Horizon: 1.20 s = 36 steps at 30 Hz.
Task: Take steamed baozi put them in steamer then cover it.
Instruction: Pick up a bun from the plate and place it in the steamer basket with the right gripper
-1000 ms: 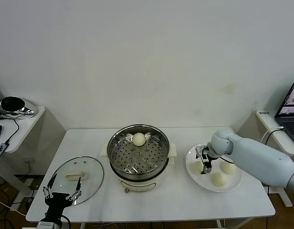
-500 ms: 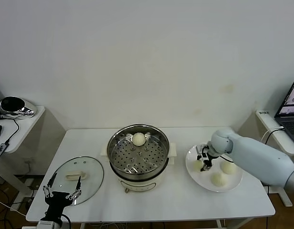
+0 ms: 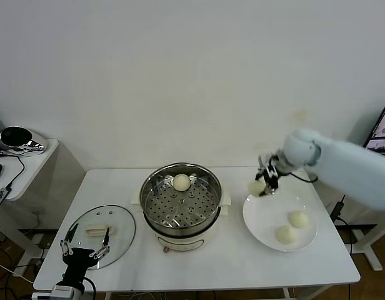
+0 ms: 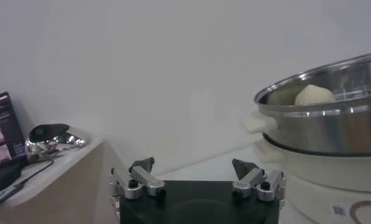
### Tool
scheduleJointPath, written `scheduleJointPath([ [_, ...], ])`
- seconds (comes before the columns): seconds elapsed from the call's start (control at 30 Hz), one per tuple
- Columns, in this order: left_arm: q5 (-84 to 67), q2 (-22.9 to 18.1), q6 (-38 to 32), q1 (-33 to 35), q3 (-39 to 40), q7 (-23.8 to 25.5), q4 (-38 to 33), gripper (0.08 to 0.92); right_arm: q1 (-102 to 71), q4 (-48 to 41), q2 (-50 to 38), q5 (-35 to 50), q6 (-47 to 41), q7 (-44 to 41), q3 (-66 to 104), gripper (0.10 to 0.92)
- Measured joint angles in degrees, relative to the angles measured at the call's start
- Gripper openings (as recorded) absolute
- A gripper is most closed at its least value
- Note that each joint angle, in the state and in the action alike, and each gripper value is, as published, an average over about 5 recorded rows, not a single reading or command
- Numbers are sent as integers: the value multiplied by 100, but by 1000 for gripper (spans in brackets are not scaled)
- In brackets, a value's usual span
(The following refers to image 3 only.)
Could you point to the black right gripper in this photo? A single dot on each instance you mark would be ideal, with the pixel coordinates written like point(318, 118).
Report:
point(271, 177)

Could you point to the white steamed baozi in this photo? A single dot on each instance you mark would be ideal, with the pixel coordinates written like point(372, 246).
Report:
point(286, 235)
point(181, 182)
point(255, 187)
point(298, 218)

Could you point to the white wall power outlet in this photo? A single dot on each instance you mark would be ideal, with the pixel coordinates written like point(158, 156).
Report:
point(37, 212)

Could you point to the grey usb adapter box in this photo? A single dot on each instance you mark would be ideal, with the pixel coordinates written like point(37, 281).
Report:
point(0, 195)

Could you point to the white side table with laptop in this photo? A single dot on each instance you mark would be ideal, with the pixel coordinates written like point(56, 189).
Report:
point(369, 247)

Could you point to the perforated steel steamer basket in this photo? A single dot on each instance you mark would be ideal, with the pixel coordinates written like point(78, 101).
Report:
point(167, 206)

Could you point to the dark grey open laptop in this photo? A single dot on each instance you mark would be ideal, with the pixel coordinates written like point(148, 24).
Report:
point(381, 131)

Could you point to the white round plate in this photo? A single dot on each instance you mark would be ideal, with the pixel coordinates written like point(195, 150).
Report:
point(264, 218)

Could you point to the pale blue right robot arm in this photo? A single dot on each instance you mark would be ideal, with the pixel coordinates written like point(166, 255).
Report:
point(352, 168)

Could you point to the chrome rounded headset device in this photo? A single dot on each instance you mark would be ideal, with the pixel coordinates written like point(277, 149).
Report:
point(17, 137)

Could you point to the white side table with headset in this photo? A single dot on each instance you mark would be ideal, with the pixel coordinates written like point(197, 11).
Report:
point(39, 162)

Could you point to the cream electric cooking pot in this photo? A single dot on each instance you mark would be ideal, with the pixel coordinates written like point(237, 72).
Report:
point(180, 243)

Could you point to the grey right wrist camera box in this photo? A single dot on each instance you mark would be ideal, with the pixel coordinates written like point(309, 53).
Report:
point(275, 161)

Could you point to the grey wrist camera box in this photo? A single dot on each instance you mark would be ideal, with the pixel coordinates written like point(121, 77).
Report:
point(275, 161)
point(62, 292)

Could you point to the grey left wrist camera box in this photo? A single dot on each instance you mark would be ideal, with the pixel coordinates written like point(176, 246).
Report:
point(62, 292)

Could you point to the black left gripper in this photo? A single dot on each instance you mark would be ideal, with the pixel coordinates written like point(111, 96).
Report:
point(77, 259)

